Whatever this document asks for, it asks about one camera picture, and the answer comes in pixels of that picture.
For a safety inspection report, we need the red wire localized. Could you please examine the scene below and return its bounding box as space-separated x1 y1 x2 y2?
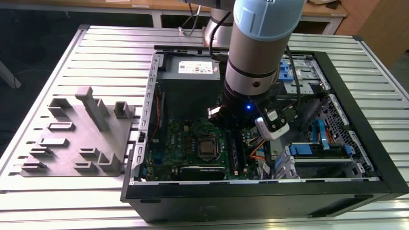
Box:
149 92 163 142

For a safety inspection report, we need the black graphics card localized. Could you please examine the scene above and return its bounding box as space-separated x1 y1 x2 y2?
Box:
171 165 227 181

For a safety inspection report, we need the grey power supply unit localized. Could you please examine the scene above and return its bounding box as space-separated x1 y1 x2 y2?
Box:
158 57 227 118

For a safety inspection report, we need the blue disk carrier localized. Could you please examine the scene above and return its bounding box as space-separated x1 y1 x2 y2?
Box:
287 143 354 159
277 60 293 82

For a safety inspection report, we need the black cable metal plug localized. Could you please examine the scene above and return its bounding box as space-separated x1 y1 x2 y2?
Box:
177 4 202 38

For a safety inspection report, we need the orange wire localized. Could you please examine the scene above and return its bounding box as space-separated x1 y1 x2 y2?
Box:
250 140 267 161

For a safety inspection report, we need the grey chair leg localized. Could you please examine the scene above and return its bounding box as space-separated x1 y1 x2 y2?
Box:
0 61 22 89

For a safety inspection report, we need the silver CPU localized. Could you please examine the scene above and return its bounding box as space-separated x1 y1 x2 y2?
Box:
197 139 218 156

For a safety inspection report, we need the black PC case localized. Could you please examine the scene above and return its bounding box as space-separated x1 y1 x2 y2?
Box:
119 44 409 223

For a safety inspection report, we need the grey parts rack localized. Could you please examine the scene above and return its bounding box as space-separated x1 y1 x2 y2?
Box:
18 86 142 178

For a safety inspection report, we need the metal drive cage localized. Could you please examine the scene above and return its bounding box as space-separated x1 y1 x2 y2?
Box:
273 142 375 180
274 55 330 109

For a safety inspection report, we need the blue flat data cable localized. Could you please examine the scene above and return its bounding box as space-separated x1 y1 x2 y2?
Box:
311 118 331 151

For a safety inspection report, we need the brown wooden cabinet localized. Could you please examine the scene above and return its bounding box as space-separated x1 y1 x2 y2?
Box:
334 0 409 70

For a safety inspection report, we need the black camera cable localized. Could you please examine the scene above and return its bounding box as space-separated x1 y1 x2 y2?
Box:
209 11 233 62
283 45 302 113

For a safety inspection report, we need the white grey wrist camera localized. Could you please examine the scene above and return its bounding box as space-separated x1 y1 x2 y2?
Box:
253 98 291 141

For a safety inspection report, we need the black CPU socket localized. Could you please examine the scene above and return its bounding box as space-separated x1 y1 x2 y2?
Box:
194 133 221 161

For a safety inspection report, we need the green motherboard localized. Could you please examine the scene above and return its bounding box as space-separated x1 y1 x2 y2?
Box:
142 117 255 181

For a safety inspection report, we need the wooden desk white frame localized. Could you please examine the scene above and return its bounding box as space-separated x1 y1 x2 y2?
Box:
0 0 349 35

